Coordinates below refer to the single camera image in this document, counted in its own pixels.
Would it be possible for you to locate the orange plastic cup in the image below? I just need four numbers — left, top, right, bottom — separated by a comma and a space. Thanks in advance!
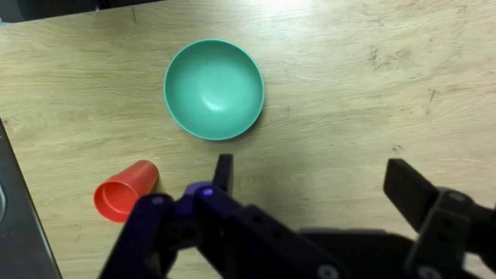
92, 158, 159, 225

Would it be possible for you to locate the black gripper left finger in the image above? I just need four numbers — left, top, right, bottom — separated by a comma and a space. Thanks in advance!
97, 154, 343, 279

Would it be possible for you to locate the green bowl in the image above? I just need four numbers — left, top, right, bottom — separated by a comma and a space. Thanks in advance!
162, 37, 266, 143

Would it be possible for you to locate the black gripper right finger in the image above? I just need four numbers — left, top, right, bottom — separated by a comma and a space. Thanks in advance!
382, 157, 496, 279

